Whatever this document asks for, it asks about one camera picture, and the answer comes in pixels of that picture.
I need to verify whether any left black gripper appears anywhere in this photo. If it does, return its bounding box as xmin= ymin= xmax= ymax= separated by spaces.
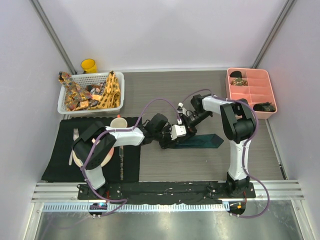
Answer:
xmin=153 ymin=125 xmax=179 ymax=150

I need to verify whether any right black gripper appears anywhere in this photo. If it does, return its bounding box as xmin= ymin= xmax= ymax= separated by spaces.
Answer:
xmin=178 ymin=110 xmax=212 ymax=143

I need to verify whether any dark green tie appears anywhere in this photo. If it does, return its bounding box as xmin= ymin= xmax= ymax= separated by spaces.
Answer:
xmin=173 ymin=133 xmax=224 ymax=149

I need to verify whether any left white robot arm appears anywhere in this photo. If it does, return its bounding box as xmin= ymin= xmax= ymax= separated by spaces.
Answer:
xmin=71 ymin=113 xmax=187 ymax=200

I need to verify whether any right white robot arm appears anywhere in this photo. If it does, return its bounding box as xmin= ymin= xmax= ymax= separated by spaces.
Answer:
xmin=178 ymin=94 xmax=259 ymax=198

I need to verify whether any orange mug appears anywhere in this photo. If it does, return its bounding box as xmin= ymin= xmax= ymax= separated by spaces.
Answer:
xmin=110 ymin=114 xmax=128 ymax=129

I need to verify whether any table knife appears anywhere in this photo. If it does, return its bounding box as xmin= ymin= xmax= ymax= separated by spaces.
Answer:
xmin=119 ymin=146 xmax=124 ymax=181

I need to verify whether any yellow spotted tie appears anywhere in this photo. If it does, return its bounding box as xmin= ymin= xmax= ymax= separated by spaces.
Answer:
xmin=95 ymin=71 xmax=121 ymax=109

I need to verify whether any rolled camouflage tie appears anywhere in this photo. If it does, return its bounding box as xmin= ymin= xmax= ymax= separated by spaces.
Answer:
xmin=230 ymin=77 xmax=249 ymax=87

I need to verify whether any rolled black tie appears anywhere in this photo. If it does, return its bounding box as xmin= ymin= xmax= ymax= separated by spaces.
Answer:
xmin=229 ymin=70 xmax=243 ymax=78

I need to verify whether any pink compartment tray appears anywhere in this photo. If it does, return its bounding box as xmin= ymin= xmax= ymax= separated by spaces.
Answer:
xmin=225 ymin=67 xmax=278 ymax=120

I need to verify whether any rolled dark patterned tie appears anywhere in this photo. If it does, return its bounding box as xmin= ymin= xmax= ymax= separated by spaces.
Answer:
xmin=253 ymin=101 xmax=276 ymax=113

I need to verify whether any silver fork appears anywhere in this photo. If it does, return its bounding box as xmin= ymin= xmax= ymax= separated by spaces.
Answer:
xmin=68 ymin=128 xmax=79 ymax=166

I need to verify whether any pink white plate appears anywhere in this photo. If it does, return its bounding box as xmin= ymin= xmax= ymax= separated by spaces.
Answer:
xmin=72 ymin=147 xmax=115 ymax=168

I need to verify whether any multicolour patterned tie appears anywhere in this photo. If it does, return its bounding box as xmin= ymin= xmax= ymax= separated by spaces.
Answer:
xmin=58 ymin=71 xmax=106 ymax=111

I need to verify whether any white plastic basket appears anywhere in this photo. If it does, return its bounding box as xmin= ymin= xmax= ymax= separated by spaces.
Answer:
xmin=57 ymin=71 xmax=125 ymax=117

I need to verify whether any yellow mug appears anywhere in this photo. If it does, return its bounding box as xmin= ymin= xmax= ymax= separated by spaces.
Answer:
xmin=80 ymin=58 xmax=98 ymax=74

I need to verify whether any black placemat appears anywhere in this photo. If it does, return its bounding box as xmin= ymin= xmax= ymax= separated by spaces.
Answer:
xmin=41 ymin=117 xmax=141 ymax=183

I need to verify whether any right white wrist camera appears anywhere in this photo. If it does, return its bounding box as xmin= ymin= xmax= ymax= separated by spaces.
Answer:
xmin=177 ymin=102 xmax=187 ymax=117

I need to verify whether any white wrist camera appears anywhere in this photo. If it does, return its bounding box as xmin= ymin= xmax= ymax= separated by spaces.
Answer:
xmin=170 ymin=124 xmax=187 ymax=140
xmin=177 ymin=102 xmax=187 ymax=117

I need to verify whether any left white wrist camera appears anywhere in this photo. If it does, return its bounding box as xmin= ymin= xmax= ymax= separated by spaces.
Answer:
xmin=170 ymin=124 xmax=187 ymax=140

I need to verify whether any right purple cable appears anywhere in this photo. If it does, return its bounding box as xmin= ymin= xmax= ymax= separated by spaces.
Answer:
xmin=181 ymin=89 xmax=271 ymax=220

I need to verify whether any purple cable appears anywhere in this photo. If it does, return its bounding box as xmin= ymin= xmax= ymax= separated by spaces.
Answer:
xmin=80 ymin=98 xmax=182 ymax=217
xmin=181 ymin=89 xmax=271 ymax=220

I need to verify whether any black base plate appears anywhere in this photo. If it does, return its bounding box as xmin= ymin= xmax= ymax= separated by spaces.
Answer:
xmin=77 ymin=180 xmax=256 ymax=205

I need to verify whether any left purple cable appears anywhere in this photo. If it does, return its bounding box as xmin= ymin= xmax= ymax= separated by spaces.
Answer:
xmin=80 ymin=98 xmax=182 ymax=217

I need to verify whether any white slotted cable duct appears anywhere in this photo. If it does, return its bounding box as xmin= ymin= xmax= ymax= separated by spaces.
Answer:
xmin=42 ymin=201 xmax=230 ymax=213

